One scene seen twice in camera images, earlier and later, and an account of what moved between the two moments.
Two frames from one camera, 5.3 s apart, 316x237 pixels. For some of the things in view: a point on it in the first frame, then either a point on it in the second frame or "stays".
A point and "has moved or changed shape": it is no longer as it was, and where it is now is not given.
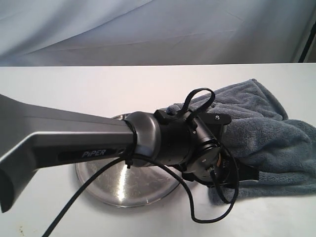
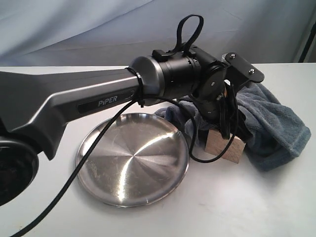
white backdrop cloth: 120,32 stays
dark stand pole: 311,36 stays
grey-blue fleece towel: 259,134 has moved or changed shape
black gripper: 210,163 -> 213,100
